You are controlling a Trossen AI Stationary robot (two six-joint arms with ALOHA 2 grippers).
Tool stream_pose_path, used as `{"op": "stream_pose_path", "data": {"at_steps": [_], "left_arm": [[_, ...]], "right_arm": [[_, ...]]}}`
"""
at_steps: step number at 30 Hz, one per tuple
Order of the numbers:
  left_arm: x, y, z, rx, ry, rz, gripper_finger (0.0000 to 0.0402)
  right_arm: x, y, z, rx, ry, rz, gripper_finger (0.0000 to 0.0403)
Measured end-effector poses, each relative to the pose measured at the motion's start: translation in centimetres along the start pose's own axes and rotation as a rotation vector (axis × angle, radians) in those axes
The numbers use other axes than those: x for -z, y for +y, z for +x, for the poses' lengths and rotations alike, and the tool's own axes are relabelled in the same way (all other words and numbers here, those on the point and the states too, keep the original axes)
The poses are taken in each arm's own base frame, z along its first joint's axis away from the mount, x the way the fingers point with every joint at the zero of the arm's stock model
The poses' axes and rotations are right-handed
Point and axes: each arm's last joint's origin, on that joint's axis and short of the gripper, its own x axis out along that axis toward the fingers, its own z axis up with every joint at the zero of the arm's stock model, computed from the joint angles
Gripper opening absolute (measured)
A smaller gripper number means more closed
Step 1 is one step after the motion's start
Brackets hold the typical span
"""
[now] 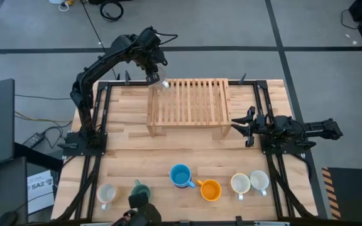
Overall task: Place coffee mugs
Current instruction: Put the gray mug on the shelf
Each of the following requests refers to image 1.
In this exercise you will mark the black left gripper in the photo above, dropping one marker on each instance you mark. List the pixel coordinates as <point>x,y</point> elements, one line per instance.
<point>149,51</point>

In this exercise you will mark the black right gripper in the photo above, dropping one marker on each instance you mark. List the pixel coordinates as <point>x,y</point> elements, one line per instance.
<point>262,128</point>

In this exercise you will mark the patterned white mug pink rim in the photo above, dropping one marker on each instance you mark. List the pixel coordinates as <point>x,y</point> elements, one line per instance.
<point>162,80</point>

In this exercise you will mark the white mug blue pattern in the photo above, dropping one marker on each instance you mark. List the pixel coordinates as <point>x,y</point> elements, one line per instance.
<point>259,180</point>

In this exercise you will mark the red-patterned mug yellow rim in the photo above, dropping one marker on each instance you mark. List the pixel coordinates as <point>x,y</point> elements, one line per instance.
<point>240,183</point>

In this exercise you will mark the yellow-orange faceted mug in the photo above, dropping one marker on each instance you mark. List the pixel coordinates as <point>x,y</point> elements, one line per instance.
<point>210,190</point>

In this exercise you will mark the blue faceted mug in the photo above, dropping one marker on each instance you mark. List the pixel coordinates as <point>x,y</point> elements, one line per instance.
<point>181,175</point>

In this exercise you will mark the green faceted mug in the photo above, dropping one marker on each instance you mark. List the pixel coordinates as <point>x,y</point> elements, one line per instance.
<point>141,187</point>

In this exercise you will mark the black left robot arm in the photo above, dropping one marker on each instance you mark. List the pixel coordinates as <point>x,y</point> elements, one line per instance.
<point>102,62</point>

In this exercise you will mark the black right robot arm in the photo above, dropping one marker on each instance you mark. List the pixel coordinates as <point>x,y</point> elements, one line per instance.
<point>319,129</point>

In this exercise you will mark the wooden slatted rack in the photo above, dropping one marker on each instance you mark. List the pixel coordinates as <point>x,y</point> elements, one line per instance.
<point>188,103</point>

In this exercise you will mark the white round object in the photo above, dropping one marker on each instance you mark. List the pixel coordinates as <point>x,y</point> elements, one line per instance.
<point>55,1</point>

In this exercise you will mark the black hazard-striped mat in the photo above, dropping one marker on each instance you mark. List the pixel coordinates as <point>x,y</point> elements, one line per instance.
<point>354,194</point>

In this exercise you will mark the black power adapter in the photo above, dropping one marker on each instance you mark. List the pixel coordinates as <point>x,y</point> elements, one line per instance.
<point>33,140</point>

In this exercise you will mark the white printed paper sheet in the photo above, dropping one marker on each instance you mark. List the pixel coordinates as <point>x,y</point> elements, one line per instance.
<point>39,194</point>

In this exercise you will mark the black computer mouse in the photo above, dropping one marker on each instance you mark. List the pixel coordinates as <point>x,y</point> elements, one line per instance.
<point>6,218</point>

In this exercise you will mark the black frame clamp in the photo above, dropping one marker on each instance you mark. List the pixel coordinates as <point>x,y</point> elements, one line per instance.
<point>127,78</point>
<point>238,221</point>
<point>242,79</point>

